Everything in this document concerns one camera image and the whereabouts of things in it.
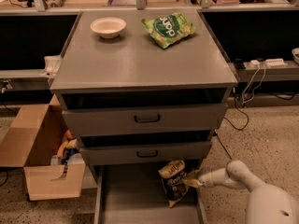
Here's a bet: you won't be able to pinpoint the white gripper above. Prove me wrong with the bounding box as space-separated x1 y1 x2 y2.
182 168 228 189

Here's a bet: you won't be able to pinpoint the brown sea salt chip bag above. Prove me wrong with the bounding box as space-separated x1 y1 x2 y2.
158 160 191 208

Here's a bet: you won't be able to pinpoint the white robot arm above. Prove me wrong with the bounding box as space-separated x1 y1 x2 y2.
182 160 299 224

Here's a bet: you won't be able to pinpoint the grey middle drawer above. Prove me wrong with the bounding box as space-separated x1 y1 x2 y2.
80 141 211 166

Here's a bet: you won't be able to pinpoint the grey top drawer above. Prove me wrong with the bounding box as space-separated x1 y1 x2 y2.
63 104 227 137

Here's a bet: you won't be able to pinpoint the grey open bottom drawer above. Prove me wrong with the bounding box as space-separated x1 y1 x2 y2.
94 162 208 224

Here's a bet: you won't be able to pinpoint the grey drawer cabinet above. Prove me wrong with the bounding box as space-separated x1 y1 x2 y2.
50 8 239 173

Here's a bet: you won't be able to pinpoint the green chip bag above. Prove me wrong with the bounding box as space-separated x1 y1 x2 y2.
141 12 195 49

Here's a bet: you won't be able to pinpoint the white plug adapter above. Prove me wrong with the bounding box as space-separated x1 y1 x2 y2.
250 60 260 67

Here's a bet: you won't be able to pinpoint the items inside cardboard box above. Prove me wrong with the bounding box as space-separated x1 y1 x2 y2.
50 130 78 165

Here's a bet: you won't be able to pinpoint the white power strip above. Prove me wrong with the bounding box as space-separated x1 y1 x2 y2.
265 58 287 68

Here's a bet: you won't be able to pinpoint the open cardboard box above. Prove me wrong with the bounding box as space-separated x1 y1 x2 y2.
0 97 85 201

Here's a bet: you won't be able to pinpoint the white bowl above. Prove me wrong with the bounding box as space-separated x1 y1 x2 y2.
90 17 126 39

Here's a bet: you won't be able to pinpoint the black floor cable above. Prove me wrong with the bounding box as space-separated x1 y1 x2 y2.
213 91 250 161

